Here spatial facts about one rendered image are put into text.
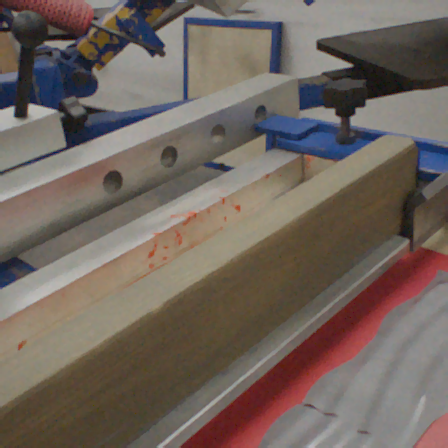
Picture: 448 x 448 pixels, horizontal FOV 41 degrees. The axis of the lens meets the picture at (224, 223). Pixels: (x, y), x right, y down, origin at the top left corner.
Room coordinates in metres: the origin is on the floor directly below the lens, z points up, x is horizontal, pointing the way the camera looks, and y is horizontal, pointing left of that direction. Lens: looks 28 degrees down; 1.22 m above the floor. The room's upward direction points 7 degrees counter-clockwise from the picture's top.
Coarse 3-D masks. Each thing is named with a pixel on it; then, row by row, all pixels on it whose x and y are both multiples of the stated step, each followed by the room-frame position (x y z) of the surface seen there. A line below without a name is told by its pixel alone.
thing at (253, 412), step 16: (256, 384) 0.29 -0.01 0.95; (240, 400) 0.28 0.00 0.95; (256, 400) 0.28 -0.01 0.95; (272, 400) 0.28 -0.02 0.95; (288, 400) 0.27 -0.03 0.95; (224, 416) 0.27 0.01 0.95; (240, 416) 0.27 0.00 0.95; (256, 416) 0.26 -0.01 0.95; (272, 416) 0.26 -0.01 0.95; (208, 432) 0.26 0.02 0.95; (224, 432) 0.25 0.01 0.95; (240, 432) 0.25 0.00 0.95; (256, 432) 0.25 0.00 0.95
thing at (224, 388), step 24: (408, 240) 0.38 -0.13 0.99; (360, 264) 0.35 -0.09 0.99; (384, 264) 0.35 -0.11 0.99; (336, 288) 0.33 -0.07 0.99; (360, 288) 0.33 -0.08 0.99; (312, 312) 0.31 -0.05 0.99; (336, 312) 0.31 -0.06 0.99; (288, 336) 0.28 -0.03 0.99; (240, 360) 0.27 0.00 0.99; (264, 360) 0.27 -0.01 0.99; (216, 384) 0.25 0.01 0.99; (240, 384) 0.25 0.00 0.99; (192, 408) 0.24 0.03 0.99; (216, 408) 0.24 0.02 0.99; (144, 432) 0.22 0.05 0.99; (168, 432) 0.22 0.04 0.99; (192, 432) 0.23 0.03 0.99
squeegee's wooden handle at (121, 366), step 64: (320, 192) 0.34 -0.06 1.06; (384, 192) 0.38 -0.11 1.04; (192, 256) 0.28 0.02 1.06; (256, 256) 0.29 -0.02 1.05; (320, 256) 0.33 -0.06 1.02; (128, 320) 0.23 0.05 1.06; (192, 320) 0.25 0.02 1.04; (256, 320) 0.28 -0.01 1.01; (0, 384) 0.19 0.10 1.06; (64, 384) 0.20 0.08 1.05; (128, 384) 0.22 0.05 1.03; (192, 384) 0.25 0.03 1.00
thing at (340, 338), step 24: (408, 264) 0.41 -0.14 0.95; (432, 264) 0.40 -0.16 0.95; (384, 288) 0.38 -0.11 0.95; (408, 288) 0.37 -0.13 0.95; (360, 312) 0.35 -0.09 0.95; (384, 312) 0.35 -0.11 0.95; (312, 336) 0.33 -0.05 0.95; (336, 336) 0.33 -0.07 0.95; (360, 336) 0.33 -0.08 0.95; (288, 360) 0.31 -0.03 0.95; (312, 360) 0.31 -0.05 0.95; (336, 360) 0.30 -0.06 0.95; (264, 384) 0.29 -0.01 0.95; (288, 384) 0.29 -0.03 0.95; (312, 384) 0.29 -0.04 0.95; (432, 432) 0.24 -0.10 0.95
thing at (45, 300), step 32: (256, 160) 0.58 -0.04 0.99; (288, 160) 0.57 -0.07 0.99; (320, 160) 0.56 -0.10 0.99; (192, 192) 0.52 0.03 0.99; (224, 192) 0.51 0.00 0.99; (256, 192) 0.53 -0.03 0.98; (128, 224) 0.47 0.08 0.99; (160, 224) 0.46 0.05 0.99; (192, 224) 0.47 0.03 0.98; (224, 224) 0.50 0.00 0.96; (64, 256) 0.42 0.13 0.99; (96, 256) 0.42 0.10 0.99; (128, 256) 0.42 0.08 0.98; (160, 256) 0.44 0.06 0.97; (32, 288) 0.38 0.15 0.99; (64, 288) 0.38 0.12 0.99; (96, 288) 0.40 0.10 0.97; (0, 320) 0.34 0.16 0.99; (32, 320) 0.36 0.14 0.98; (64, 320) 0.37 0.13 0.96; (0, 352) 0.34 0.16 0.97
